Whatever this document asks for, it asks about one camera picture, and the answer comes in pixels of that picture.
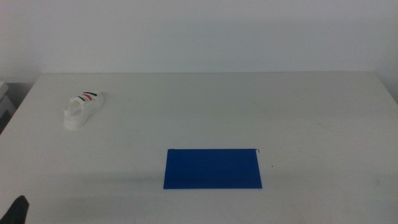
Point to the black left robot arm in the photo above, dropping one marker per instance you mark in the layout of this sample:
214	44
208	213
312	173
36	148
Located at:
15	213

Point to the blue rectangular mat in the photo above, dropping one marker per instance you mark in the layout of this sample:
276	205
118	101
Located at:
212	169

